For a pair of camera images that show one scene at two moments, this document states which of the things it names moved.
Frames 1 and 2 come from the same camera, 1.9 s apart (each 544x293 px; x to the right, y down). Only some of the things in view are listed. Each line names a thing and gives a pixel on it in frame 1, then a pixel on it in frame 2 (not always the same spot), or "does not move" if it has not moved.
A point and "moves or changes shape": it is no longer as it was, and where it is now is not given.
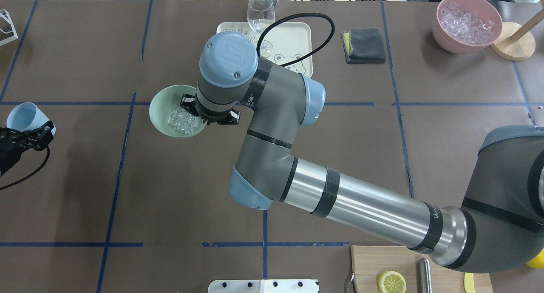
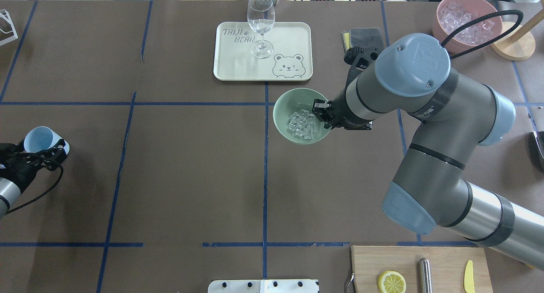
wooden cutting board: (370, 262) does not move
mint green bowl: (162, 105) moves or changes shape
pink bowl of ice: (466, 24) does not move
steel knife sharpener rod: (424, 280) does not move
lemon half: (391, 282) does not move
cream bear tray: (287, 41) does not move
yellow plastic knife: (469, 284) does not move
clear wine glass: (261, 15) does not move
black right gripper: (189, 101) -> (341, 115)
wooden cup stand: (516, 43) does not move
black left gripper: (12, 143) -> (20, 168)
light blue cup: (26, 116) moves or changes shape
